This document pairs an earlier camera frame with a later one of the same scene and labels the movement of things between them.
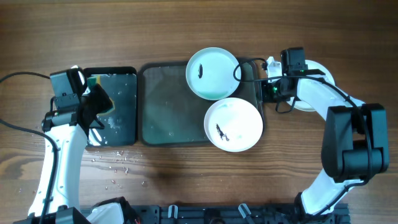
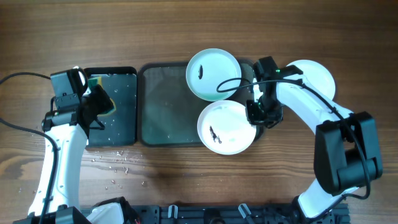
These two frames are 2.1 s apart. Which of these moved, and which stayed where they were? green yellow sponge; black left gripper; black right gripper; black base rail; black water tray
Moved: black right gripper
Stayed: black water tray; black left gripper; green yellow sponge; black base rail
